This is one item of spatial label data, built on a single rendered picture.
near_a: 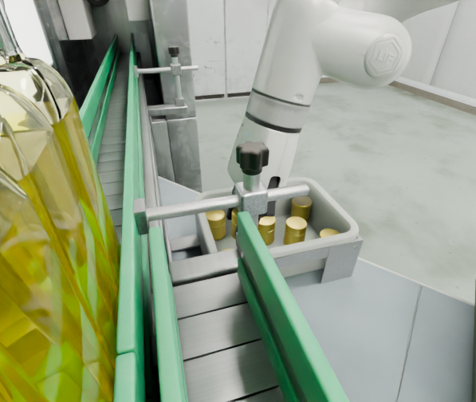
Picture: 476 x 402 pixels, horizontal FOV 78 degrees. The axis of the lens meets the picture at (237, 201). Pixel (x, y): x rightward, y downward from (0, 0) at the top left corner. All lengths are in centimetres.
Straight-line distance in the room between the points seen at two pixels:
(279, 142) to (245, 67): 373
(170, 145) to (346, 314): 89
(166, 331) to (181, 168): 105
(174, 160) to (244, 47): 298
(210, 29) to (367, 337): 370
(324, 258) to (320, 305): 7
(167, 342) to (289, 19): 31
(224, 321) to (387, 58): 31
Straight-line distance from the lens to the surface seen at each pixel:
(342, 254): 47
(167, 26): 107
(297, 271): 45
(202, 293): 30
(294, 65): 35
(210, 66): 396
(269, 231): 49
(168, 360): 17
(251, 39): 405
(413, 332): 49
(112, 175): 52
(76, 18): 120
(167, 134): 115
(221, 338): 28
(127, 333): 19
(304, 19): 35
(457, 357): 49
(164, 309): 19
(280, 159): 36
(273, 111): 35
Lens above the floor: 112
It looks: 35 degrees down
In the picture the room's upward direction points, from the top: straight up
